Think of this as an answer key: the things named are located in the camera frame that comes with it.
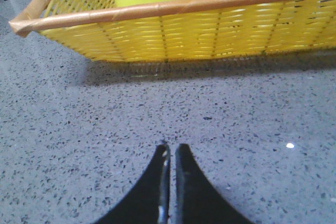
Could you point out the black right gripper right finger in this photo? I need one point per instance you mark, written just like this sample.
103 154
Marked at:
197 200

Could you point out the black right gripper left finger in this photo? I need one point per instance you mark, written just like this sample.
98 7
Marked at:
148 200

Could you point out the yellow woven basket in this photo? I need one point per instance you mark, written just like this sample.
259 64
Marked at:
181 30

